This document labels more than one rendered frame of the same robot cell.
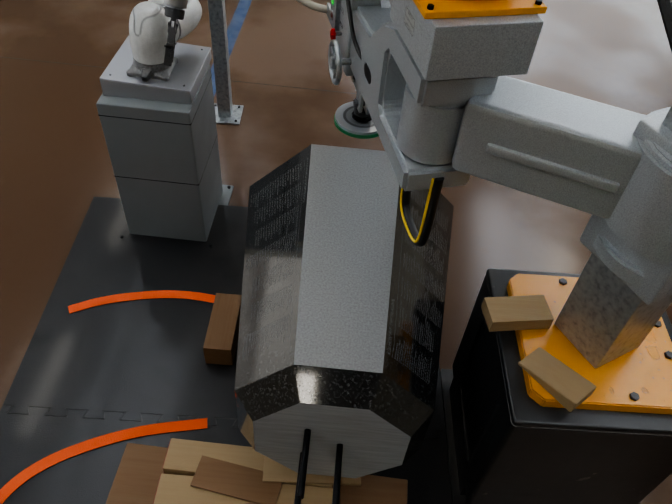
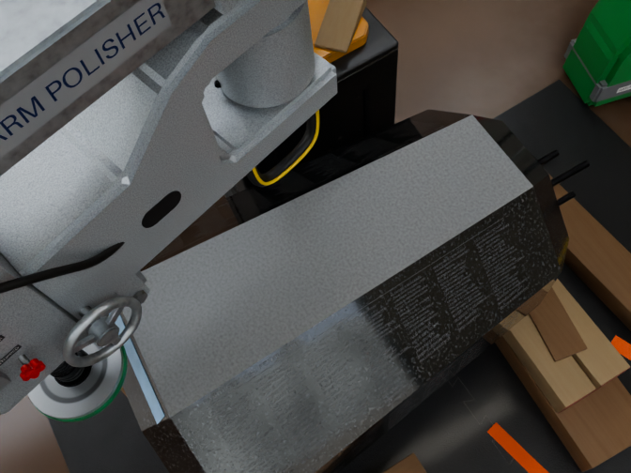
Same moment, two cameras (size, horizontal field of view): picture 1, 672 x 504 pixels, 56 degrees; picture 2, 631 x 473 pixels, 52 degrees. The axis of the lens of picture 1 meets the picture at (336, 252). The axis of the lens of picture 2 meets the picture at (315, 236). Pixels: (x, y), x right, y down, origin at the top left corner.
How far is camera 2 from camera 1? 178 cm
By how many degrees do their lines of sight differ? 56
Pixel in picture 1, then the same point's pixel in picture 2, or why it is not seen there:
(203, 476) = (571, 343)
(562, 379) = (344, 11)
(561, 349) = not seen: hidden behind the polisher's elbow
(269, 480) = not seen: hidden behind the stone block
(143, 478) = (605, 418)
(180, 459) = (575, 379)
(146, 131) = not seen: outside the picture
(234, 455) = (528, 334)
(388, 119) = (242, 141)
